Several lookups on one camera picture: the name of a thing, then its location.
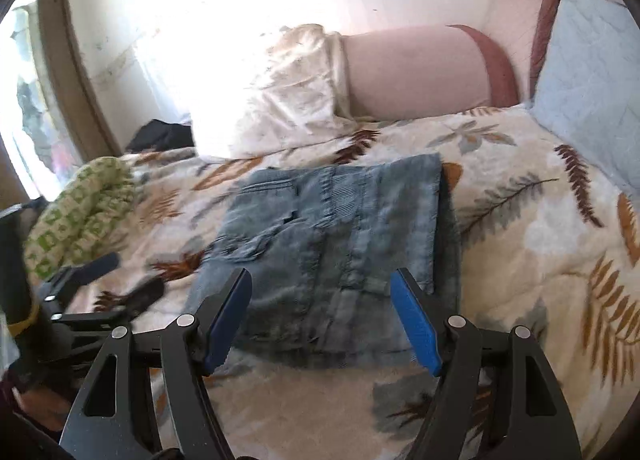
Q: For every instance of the blue denim pants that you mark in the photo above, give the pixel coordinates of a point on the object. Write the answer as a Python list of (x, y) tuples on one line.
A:
[(330, 250)]

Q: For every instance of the white floral pillow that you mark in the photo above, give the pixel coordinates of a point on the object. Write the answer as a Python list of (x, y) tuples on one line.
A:
[(280, 100)]

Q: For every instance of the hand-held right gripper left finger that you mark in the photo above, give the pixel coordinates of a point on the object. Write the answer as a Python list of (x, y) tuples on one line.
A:
[(225, 320)]

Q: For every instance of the light blue quilted cushion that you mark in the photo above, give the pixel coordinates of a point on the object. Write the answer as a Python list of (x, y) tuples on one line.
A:
[(590, 80)]

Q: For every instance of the pink padded headboard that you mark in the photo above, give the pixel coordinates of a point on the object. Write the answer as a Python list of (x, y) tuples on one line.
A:
[(415, 70)]

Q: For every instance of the leaf print blanket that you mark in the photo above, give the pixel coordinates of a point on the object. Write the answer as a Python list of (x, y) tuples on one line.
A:
[(525, 240)]

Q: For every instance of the window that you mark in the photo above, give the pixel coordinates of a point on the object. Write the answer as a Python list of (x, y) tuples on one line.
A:
[(35, 105)]

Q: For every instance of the black cloth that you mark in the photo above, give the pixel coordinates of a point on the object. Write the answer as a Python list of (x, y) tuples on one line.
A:
[(160, 136)]

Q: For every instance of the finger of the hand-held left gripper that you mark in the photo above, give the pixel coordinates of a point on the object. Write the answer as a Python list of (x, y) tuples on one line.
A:
[(92, 267), (142, 292)]

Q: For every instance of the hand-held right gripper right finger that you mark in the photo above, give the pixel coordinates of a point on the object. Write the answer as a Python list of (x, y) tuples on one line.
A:
[(415, 320)]

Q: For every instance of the green patterned quilt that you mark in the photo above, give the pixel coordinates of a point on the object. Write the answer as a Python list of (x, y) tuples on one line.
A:
[(85, 210)]

